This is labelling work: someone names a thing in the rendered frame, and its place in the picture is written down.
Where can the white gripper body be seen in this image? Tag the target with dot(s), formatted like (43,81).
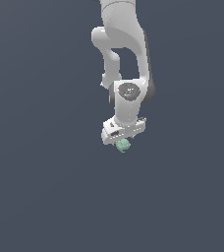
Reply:
(122,130)

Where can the small pale green object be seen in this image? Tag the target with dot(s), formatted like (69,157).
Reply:
(123,145)

